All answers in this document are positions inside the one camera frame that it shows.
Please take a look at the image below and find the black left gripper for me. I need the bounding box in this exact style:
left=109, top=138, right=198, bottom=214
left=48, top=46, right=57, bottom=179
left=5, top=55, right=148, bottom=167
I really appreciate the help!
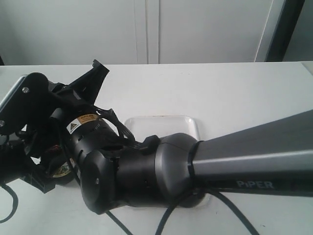
left=0, top=141, right=56, bottom=193

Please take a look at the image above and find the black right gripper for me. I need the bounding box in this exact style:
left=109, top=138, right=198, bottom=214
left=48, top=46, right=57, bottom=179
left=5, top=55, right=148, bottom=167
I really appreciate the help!
left=0, top=59, right=109, bottom=157

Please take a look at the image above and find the dark soy sauce bottle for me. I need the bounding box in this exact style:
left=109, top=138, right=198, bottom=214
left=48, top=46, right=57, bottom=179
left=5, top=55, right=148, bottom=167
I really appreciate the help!
left=40, top=145, right=74, bottom=186

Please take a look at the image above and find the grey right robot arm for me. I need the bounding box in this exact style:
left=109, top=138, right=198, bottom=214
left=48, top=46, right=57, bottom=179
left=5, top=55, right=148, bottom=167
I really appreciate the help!
left=0, top=60, right=313, bottom=214

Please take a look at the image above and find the white plastic tray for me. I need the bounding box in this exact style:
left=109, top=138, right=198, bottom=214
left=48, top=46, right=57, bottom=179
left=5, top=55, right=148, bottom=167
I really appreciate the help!
left=117, top=116, right=200, bottom=208

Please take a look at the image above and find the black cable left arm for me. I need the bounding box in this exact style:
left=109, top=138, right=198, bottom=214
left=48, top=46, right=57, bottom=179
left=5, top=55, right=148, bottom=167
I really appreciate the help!
left=0, top=183, right=20, bottom=221

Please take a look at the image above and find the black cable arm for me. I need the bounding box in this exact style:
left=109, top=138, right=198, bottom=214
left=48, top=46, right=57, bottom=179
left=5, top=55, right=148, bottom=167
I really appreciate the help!
left=0, top=183, right=20, bottom=221
left=104, top=187, right=247, bottom=235

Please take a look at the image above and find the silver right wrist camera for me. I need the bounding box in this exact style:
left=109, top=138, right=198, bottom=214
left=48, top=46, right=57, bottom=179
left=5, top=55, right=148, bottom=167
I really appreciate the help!
left=0, top=75, right=30, bottom=116

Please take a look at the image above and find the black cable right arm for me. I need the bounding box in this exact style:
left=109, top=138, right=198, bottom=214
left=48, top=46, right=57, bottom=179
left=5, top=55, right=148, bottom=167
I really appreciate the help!
left=104, top=187, right=247, bottom=235

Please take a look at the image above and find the dark vertical post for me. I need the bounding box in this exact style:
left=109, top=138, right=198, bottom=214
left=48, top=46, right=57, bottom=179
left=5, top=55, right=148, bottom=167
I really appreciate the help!
left=265, top=0, right=305, bottom=62

